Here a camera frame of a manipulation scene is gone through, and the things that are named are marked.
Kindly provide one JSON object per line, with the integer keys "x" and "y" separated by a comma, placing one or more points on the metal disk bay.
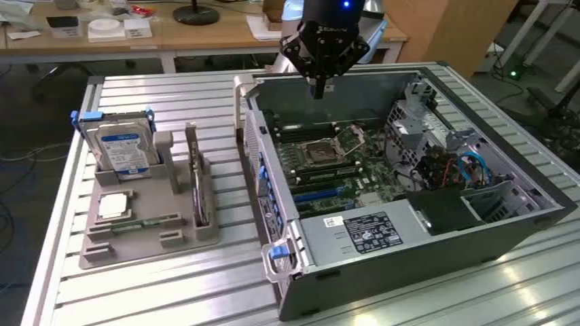
{"x": 494, "y": 203}

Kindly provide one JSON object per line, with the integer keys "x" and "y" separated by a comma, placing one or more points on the hard disk blue label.
{"x": 122, "y": 149}

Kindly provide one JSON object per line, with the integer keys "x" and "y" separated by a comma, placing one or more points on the white round holder box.
{"x": 106, "y": 30}

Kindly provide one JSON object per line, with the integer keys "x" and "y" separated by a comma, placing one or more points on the blue expansion slot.
{"x": 318, "y": 196}

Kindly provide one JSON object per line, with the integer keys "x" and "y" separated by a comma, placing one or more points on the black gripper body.
{"x": 331, "y": 30}

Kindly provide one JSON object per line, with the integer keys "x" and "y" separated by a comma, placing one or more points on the red packet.
{"x": 142, "y": 10}

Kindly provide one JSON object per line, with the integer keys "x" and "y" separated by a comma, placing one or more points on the grey parts rack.
{"x": 150, "y": 207}

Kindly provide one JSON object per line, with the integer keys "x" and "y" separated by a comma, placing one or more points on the green motherboard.
{"x": 376, "y": 176}

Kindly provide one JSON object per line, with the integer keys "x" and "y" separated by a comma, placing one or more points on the grey power supply unit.
{"x": 324, "y": 244}

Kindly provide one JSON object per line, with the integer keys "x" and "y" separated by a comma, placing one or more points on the silver CPU chip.
{"x": 114, "y": 205}

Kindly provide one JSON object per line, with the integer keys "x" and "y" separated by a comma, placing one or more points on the plain white box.
{"x": 138, "y": 29}

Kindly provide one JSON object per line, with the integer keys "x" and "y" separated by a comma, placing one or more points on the graphics card with metal bracket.
{"x": 199, "y": 190}

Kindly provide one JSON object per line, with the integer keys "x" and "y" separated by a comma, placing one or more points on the white box black top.
{"x": 66, "y": 29}

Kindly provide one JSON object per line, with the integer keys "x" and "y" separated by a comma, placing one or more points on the black chair base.
{"x": 59, "y": 73}

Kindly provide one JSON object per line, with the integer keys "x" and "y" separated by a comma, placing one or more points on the grey metal drive cage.
{"x": 408, "y": 129}

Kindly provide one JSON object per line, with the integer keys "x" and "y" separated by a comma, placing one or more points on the black round lamp base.
{"x": 195, "y": 15}

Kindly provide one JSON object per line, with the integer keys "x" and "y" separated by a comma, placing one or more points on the device with green light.
{"x": 514, "y": 73}

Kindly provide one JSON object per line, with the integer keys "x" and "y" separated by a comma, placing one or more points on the white table frame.
{"x": 528, "y": 34}

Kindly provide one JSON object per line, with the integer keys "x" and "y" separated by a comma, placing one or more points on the open dark PC case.
{"x": 408, "y": 271}

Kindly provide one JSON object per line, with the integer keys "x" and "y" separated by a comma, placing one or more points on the wooden cabinet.
{"x": 454, "y": 34}

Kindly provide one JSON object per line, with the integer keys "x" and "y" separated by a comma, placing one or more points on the black floor stand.
{"x": 558, "y": 105}

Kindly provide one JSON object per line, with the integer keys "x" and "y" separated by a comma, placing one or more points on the white paper note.
{"x": 23, "y": 34}

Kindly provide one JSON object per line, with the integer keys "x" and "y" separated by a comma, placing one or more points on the black power connector bundle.
{"x": 435, "y": 169}

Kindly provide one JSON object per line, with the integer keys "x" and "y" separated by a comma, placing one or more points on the small cardboard box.
{"x": 272, "y": 10}

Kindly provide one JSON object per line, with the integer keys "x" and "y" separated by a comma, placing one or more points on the black installed RAM stick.
{"x": 326, "y": 174}

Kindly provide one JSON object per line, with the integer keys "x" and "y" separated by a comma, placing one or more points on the open metal socket cover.
{"x": 351, "y": 137}

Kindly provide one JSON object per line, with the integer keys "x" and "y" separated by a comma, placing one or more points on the green RAM stick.
{"x": 136, "y": 225}

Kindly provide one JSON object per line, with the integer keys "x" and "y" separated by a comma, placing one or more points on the blue plastic disk caddy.
{"x": 90, "y": 115}

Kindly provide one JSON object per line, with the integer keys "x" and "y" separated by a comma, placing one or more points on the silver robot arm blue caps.
{"x": 376, "y": 40}

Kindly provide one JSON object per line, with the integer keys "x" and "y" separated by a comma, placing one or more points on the stack of white papers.
{"x": 263, "y": 29}

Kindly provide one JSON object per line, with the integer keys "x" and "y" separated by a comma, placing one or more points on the wooden desk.
{"x": 54, "y": 45}

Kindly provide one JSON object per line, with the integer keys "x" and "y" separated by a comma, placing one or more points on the CPU socket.
{"x": 320, "y": 151}

